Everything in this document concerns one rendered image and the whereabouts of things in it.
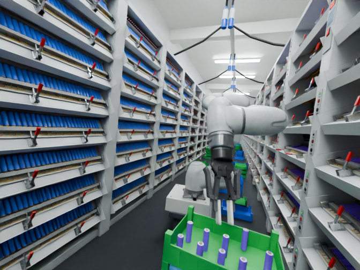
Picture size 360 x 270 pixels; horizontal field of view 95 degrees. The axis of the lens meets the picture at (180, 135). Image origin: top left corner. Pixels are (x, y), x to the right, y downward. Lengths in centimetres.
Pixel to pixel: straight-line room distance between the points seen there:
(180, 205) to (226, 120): 90
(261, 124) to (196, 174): 81
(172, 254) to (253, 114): 50
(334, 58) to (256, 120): 54
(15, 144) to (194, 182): 105
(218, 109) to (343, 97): 60
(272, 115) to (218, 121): 19
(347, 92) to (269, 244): 72
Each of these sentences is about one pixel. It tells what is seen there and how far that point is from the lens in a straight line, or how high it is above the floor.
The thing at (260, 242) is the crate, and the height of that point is 51.
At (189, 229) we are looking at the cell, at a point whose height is 53.
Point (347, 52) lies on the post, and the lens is 109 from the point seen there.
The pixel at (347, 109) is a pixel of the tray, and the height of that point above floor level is 100.
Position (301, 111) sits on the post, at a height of 108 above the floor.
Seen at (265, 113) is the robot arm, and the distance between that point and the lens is 65.
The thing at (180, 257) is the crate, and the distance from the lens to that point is 54.
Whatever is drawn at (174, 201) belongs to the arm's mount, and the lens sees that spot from 135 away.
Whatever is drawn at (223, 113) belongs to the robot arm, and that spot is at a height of 92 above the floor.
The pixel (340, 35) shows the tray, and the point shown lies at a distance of 106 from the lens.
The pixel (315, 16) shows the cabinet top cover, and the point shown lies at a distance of 176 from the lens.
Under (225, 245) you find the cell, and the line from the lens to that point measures 60.
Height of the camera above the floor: 86
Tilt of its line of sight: 3 degrees down
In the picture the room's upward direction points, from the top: 6 degrees clockwise
